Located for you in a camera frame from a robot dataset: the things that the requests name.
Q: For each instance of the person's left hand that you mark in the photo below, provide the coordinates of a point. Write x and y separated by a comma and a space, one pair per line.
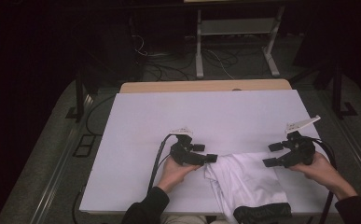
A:
175, 174

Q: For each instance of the white metal stand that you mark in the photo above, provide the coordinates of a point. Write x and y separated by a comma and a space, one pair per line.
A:
237, 26

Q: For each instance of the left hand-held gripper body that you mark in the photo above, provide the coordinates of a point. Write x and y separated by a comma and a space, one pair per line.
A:
184, 152

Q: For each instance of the black metal stand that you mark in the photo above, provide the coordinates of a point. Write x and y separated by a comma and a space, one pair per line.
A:
79, 99
337, 93

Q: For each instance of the person's right hand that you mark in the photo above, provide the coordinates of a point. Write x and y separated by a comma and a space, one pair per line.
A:
324, 175

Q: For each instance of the white board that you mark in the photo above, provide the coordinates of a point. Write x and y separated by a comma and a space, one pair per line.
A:
144, 124

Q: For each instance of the wooden table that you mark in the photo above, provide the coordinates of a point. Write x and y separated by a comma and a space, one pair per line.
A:
200, 85

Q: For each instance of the metal floor rail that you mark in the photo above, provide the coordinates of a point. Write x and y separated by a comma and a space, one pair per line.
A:
355, 155
60, 161

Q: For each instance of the white pants with black waistband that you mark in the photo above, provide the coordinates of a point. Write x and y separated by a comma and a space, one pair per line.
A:
246, 180

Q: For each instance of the black floor outlet frame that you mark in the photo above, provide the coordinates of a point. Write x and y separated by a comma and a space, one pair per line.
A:
86, 145

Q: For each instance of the dark cabinet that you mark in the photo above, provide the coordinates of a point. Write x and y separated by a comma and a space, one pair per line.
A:
116, 49

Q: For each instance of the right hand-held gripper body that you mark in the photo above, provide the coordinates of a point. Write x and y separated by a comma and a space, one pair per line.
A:
299, 149

